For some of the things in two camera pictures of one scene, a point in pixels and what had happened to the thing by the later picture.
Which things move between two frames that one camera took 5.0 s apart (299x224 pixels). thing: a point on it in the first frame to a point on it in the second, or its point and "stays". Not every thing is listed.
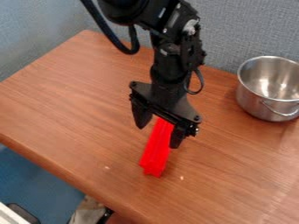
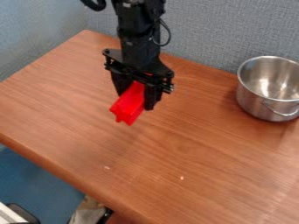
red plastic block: (156, 147) to (128, 106)
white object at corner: (10, 216) stays
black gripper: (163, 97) to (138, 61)
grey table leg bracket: (91, 212) stays
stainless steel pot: (267, 87) stays
